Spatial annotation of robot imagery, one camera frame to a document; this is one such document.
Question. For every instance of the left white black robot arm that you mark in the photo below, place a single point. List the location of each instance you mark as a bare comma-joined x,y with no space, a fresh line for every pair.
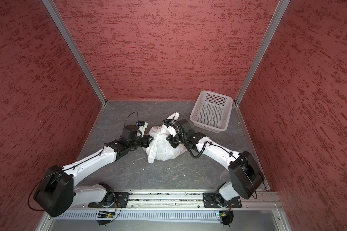
59,190

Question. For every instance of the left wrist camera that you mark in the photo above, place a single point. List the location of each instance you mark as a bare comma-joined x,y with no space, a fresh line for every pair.
142,127

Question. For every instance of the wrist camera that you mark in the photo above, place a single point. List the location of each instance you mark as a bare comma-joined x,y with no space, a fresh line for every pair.
168,128
142,127

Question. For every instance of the right circuit board with wires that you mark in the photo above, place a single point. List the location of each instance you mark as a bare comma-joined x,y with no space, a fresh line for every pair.
226,217

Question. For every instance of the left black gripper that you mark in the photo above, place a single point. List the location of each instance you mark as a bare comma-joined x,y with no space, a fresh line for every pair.
147,141

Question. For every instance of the right aluminium corner post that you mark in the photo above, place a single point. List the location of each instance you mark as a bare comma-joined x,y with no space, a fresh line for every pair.
272,27

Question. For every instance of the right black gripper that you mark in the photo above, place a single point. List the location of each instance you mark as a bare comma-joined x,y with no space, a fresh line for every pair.
171,140

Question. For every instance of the left aluminium corner post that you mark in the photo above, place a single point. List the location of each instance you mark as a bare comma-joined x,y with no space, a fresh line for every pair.
56,17

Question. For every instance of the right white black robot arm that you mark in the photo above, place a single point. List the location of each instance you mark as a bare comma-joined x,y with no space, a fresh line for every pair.
245,174

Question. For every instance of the left circuit board with wires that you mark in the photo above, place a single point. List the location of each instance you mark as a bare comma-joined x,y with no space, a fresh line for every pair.
106,217

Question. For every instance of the white plastic bag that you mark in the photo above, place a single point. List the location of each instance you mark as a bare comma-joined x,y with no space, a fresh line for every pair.
160,148

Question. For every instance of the circuit board with wires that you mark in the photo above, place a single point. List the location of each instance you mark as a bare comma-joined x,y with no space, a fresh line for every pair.
106,217
226,217

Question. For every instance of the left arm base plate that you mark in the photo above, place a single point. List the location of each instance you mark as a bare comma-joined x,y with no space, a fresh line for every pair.
122,199

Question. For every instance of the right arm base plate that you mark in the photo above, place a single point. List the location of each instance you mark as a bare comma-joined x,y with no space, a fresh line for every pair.
209,200

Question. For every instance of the aluminium corner post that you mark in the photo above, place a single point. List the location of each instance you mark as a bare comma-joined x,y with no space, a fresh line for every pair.
272,27
56,17

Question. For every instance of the aluminium front rail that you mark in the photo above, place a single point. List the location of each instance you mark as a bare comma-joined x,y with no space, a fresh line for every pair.
186,200

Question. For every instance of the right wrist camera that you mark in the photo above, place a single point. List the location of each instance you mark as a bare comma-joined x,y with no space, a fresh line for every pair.
168,128

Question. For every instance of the white perforated plastic basket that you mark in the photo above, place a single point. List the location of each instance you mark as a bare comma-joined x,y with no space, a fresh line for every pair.
212,111

